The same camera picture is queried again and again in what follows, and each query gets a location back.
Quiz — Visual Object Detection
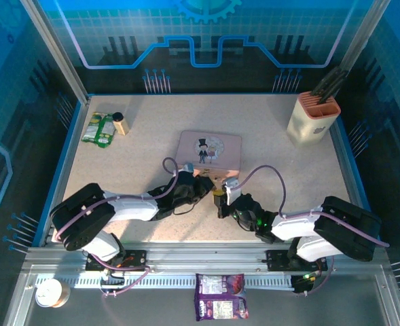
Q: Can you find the pink tin box with cartoon couple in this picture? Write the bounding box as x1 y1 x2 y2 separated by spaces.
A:
175 130 243 178

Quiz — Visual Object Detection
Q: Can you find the tan bottle with black cap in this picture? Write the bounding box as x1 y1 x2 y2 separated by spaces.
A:
112 111 131 137

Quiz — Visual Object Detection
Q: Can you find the purple snack packet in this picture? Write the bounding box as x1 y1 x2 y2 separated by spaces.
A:
193 272 250 323

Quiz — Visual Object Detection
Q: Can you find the green snack packet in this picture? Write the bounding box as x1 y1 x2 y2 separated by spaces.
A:
81 111 115 149

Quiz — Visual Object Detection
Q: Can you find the beige knife block orange top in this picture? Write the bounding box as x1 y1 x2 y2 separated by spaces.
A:
286 90 342 147

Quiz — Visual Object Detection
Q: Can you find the grey metal shelf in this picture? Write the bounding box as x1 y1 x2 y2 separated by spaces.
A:
4 264 400 326

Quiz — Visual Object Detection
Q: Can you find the white and tan tape roll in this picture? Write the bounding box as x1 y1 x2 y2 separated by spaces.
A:
35 278 71 309

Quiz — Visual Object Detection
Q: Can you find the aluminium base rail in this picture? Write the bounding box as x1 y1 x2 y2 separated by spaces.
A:
22 244 390 273

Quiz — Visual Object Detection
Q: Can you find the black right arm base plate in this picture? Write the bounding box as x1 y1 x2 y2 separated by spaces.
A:
265 249 329 272

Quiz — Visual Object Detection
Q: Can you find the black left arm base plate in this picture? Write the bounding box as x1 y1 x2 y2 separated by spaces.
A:
85 249 149 272

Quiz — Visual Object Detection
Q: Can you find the white slotted cable duct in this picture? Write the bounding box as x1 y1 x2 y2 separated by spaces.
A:
35 273 296 290

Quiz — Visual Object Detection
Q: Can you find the aluminium side rail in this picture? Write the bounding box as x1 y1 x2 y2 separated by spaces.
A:
38 96 92 247
331 117 379 247

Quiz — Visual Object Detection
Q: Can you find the black handled knife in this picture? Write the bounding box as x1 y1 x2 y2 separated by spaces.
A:
325 69 349 103
312 66 342 96
318 67 346 103

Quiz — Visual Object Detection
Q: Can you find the aluminium frame post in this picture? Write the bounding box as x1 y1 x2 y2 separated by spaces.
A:
18 0 91 104
339 0 391 76

